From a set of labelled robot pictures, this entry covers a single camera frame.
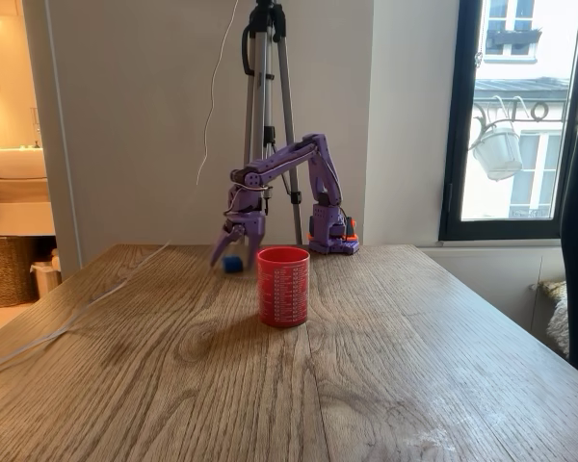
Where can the blue toy brick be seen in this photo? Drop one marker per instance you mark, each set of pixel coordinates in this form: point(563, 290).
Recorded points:
point(232, 265)

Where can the purple robot arm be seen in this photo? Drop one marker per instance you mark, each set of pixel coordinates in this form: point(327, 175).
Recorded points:
point(279, 159)

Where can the red printed cup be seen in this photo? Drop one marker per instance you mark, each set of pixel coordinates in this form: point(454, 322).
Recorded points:
point(284, 289)

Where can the small white bin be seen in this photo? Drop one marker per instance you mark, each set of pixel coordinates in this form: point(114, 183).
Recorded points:
point(47, 279)

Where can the wooden vanity counter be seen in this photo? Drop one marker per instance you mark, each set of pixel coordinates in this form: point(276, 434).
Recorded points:
point(19, 207)

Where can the white sink basin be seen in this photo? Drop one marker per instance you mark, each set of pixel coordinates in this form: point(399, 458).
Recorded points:
point(19, 163)

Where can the woven wicker basket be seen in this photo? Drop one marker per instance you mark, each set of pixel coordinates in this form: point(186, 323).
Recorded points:
point(5, 272)

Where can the ornate iron balcony railing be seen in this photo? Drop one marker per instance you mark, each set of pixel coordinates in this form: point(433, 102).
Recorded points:
point(485, 126)

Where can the white hanging flower pot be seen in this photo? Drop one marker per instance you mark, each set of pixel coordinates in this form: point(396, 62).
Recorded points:
point(498, 154)

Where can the patterned yellow cushion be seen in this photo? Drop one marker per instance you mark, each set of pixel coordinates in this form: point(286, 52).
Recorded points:
point(551, 289)

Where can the fluffy white cushion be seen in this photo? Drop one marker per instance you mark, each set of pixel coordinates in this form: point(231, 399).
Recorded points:
point(559, 327)

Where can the dark window flower box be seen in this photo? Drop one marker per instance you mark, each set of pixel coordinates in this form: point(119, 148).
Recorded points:
point(513, 37)

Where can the grey camera tripod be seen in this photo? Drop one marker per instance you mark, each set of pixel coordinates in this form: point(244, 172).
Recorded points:
point(265, 96)

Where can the dark window frame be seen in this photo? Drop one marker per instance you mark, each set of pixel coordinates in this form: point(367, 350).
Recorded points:
point(455, 144)

